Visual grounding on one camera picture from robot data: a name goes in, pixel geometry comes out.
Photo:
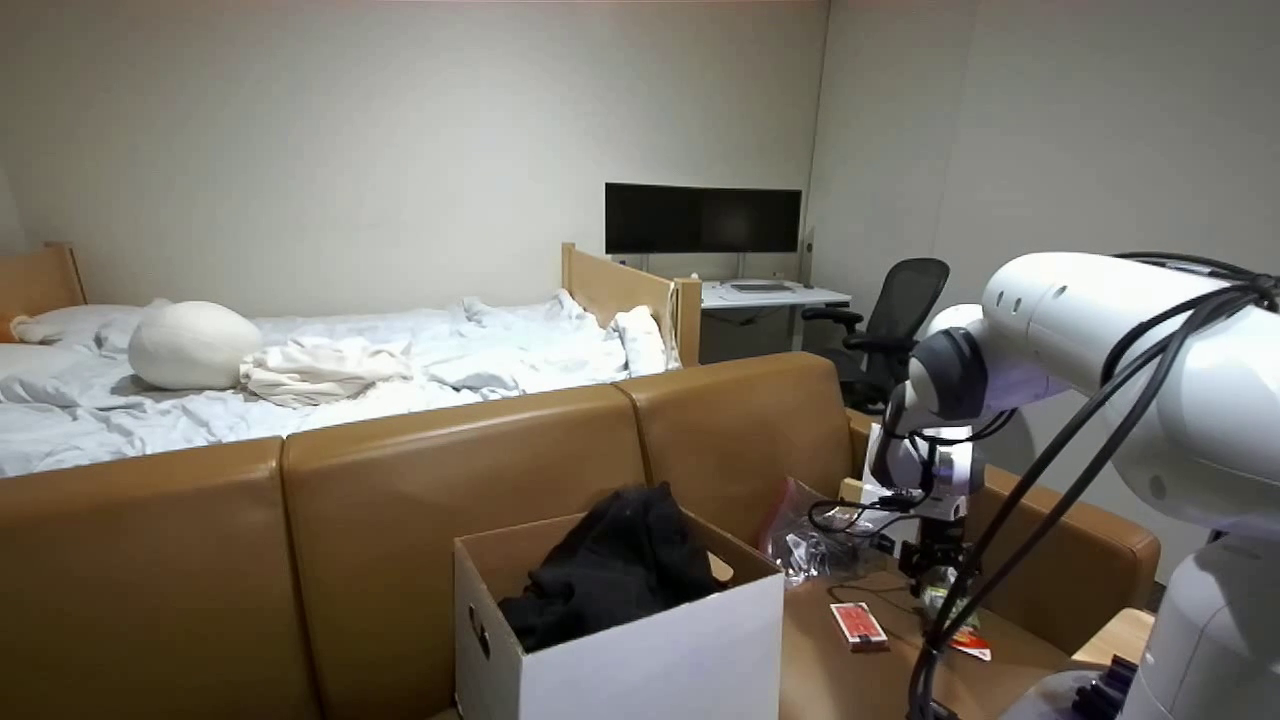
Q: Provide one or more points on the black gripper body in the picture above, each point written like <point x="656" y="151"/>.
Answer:
<point x="943" y="546"/>

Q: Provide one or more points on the red playing card box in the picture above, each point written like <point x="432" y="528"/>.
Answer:
<point x="859" y="624"/>

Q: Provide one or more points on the clear plastic packet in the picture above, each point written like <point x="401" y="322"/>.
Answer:
<point x="802" y="540"/>

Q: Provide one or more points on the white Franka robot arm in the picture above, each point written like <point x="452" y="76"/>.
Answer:
<point x="1173" y="400"/>

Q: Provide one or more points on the white cardboard storage box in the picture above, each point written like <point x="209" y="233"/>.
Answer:
<point x="641" y="665"/>

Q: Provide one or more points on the small red orange item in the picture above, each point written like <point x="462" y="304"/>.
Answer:
<point x="975" y="644"/>

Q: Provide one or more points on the light wooden board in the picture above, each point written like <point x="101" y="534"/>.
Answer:
<point x="1114" y="636"/>

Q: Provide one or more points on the black office chair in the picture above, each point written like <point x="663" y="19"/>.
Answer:
<point x="900" y="314"/>

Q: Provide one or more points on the white desk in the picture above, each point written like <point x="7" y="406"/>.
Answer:
<point x="760" y="314"/>

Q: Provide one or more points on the black keyboard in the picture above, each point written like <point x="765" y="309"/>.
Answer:
<point x="760" y="286"/>

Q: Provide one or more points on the black cloth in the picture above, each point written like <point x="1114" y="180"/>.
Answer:
<point x="612" y="560"/>

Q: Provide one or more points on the black computer monitor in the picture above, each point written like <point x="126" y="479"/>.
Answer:
<point x="700" y="219"/>

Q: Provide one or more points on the tan leather sofa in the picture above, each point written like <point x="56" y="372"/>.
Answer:
<point x="375" y="534"/>

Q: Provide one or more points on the crumpled white garment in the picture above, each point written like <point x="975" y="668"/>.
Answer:
<point x="322" y="369"/>

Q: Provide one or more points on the round white cushion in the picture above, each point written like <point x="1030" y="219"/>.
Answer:
<point x="193" y="345"/>

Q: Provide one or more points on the flat white pillow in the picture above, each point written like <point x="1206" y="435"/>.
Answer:
<point x="67" y="325"/>

